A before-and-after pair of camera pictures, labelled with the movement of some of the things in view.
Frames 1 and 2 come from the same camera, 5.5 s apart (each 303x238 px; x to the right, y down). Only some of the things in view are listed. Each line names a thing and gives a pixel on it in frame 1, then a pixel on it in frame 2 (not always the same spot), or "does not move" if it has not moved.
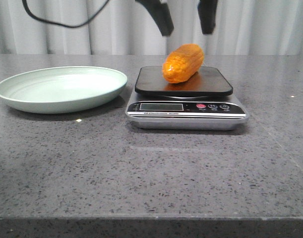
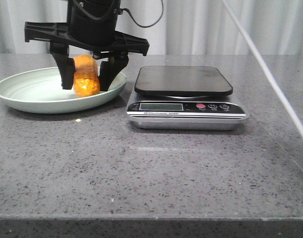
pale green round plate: (61, 89) does not move
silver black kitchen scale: (203, 102) does not move
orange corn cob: (181, 62) → (87, 81)
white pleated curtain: (127, 28) does not move
